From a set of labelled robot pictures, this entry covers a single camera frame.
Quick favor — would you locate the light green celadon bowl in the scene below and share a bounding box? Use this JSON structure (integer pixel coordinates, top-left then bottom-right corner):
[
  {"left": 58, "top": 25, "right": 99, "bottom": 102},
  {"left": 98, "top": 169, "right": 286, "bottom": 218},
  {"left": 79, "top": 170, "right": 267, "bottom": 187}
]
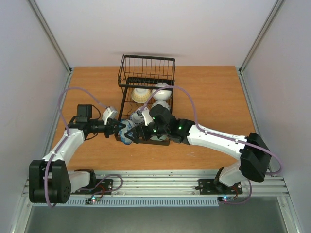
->
[{"left": 150, "top": 135, "right": 168, "bottom": 141}]

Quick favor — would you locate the blue floral patterned bowl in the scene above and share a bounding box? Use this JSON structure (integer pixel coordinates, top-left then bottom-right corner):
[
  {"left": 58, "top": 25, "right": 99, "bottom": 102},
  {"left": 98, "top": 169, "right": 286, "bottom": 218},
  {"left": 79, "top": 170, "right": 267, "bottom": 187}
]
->
[{"left": 118, "top": 119, "right": 135, "bottom": 145}]

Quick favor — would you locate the blue yellow patterned bowl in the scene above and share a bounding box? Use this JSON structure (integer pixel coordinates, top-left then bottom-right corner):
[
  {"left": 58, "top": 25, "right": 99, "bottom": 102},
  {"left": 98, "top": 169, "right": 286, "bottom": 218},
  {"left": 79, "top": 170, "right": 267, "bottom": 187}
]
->
[{"left": 131, "top": 88, "right": 152, "bottom": 103}]

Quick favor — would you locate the white bowl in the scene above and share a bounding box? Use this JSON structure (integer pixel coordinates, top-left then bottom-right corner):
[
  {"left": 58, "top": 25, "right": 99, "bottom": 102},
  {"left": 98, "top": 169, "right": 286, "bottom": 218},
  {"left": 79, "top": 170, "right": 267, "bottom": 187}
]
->
[{"left": 153, "top": 83, "right": 172, "bottom": 101}]

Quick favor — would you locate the red geometric patterned bowl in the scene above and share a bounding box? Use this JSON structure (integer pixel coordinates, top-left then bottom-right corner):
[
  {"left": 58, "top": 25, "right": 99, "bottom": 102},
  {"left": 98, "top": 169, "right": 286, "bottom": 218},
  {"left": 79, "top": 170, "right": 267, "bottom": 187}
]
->
[{"left": 130, "top": 111, "right": 144, "bottom": 125}]

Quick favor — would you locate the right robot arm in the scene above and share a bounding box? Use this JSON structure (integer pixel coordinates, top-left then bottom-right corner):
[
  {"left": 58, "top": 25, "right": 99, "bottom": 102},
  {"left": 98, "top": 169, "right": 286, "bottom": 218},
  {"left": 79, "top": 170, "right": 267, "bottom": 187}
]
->
[{"left": 119, "top": 105, "right": 271, "bottom": 193}]

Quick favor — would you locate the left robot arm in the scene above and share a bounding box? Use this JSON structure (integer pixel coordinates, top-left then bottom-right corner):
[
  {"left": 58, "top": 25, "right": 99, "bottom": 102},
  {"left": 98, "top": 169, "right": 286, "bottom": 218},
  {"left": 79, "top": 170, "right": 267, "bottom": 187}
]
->
[{"left": 29, "top": 104, "right": 125, "bottom": 207}]

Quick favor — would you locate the left small circuit board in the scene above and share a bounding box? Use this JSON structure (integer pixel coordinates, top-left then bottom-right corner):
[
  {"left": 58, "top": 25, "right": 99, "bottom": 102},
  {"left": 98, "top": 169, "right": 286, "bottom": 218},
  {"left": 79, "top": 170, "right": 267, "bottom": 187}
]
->
[{"left": 85, "top": 197, "right": 101, "bottom": 204}]

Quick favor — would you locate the small circuit board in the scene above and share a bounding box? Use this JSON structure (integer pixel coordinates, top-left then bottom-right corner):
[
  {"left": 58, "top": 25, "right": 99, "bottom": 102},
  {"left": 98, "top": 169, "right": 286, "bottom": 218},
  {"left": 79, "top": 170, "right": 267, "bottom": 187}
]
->
[
  {"left": 218, "top": 196, "right": 235, "bottom": 203},
  {"left": 85, "top": 197, "right": 101, "bottom": 204}
]

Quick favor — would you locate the right small circuit board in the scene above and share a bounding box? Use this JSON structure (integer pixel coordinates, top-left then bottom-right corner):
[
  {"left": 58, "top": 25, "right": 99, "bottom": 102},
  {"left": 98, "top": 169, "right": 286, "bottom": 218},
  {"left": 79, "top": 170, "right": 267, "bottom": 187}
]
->
[{"left": 218, "top": 196, "right": 235, "bottom": 203}]

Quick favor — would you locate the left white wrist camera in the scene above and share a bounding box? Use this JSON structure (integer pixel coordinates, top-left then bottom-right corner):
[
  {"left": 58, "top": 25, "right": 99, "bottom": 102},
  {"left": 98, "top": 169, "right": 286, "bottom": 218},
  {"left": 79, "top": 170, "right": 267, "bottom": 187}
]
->
[{"left": 102, "top": 106, "right": 118, "bottom": 125}]

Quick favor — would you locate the aluminium frame rail base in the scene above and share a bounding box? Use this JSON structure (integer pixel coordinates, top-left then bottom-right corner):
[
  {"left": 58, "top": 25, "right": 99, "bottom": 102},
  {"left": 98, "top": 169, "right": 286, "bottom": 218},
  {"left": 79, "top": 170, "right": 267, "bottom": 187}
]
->
[{"left": 22, "top": 168, "right": 289, "bottom": 197}]

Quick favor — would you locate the black wire dish rack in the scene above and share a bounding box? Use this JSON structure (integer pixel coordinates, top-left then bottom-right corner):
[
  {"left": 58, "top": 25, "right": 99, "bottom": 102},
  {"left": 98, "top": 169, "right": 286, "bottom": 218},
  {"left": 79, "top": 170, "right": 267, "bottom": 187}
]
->
[{"left": 113, "top": 54, "right": 176, "bottom": 146}]

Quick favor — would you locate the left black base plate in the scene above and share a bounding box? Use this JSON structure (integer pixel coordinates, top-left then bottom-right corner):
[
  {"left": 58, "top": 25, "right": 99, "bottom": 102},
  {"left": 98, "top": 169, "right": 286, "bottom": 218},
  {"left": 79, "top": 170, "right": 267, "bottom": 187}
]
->
[{"left": 73, "top": 179, "right": 113, "bottom": 195}]

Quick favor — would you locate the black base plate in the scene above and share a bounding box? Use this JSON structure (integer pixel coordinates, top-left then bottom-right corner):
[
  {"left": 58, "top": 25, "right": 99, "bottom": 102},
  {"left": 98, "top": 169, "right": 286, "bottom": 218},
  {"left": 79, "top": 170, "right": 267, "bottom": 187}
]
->
[
  {"left": 195, "top": 179, "right": 243, "bottom": 195},
  {"left": 73, "top": 179, "right": 113, "bottom": 195}
]

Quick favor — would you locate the light blue slotted cable duct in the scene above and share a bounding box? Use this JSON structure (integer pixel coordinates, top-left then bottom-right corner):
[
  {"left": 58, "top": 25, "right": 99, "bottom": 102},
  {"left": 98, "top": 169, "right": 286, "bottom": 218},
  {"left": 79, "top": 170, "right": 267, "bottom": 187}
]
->
[{"left": 32, "top": 197, "right": 219, "bottom": 208}]

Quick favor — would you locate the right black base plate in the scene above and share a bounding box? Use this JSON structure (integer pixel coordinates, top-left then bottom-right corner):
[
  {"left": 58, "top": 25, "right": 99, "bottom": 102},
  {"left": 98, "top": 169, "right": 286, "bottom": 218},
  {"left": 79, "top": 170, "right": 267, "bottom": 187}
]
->
[{"left": 195, "top": 179, "right": 243, "bottom": 195}]

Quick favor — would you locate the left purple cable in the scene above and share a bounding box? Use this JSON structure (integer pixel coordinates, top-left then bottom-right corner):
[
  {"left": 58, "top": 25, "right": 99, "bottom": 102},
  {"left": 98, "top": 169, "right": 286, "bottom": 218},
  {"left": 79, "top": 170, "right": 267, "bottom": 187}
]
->
[{"left": 45, "top": 87, "right": 123, "bottom": 208}]

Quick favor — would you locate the left aluminium corner post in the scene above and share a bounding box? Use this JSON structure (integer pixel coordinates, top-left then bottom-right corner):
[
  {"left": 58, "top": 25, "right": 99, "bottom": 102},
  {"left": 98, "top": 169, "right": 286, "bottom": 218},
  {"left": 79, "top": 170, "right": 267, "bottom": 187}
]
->
[{"left": 27, "top": 0, "right": 72, "bottom": 74}]

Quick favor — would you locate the aluminium corner post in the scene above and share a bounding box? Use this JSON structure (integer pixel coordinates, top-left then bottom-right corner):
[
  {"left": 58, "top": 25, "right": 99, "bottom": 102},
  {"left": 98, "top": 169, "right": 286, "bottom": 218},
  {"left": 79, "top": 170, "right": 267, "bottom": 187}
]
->
[
  {"left": 27, "top": 0, "right": 72, "bottom": 74},
  {"left": 238, "top": 0, "right": 286, "bottom": 75}
]

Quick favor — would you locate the right aluminium corner post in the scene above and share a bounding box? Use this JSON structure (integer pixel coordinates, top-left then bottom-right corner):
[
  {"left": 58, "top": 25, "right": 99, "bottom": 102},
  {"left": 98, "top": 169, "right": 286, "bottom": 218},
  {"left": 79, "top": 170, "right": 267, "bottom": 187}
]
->
[{"left": 238, "top": 0, "right": 286, "bottom": 75}]

